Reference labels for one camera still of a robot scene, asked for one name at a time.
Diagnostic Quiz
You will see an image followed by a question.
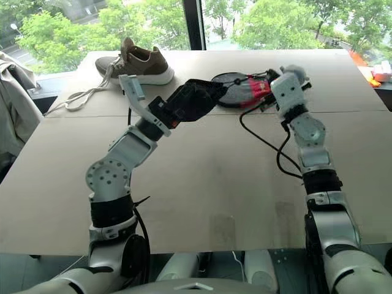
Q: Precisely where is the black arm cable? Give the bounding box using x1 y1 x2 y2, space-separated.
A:
127 104 151 285
239 105 304 180

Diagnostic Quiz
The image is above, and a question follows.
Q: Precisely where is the white rounded robot leg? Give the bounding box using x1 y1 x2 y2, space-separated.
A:
244 249 279 290
156 252 200 282

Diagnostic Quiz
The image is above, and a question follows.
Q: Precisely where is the orange object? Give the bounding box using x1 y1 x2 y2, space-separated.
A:
348 48 369 67
365 74 382 89

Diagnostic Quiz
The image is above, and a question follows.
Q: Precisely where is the white box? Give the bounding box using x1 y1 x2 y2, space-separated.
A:
371 61 392 83

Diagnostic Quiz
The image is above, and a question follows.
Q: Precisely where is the silver robot torso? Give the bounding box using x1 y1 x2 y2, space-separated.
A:
121 276 278 294

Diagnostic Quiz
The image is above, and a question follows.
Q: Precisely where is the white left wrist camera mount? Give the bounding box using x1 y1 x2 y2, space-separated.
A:
118 73 172 137

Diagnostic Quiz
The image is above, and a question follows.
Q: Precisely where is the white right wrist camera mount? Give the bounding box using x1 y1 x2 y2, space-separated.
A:
269 64 312 119

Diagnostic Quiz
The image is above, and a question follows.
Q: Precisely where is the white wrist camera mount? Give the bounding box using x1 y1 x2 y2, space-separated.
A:
118 73 172 137
269 64 312 119

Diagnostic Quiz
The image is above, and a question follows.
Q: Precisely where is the black and red shoe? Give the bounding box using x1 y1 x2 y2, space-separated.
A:
210 72 276 109

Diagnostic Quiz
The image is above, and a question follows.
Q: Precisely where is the thin white cable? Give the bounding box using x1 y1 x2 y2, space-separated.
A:
232 251 247 278

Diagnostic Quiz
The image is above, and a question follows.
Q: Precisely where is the brown sneaker with white laces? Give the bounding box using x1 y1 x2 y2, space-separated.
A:
45 36 176 116

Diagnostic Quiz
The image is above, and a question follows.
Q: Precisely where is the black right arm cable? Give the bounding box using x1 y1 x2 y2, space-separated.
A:
239 105 304 180

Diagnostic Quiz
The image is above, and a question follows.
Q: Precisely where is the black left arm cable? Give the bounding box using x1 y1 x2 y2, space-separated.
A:
127 104 151 285

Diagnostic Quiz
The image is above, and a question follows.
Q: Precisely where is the black window pillar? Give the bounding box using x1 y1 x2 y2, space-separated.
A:
182 0 207 51

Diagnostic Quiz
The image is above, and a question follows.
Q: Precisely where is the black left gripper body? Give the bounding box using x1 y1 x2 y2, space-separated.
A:
147 85 216 128

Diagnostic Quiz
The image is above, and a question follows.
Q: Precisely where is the beige coat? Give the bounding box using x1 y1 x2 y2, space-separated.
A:
0 50 45 156

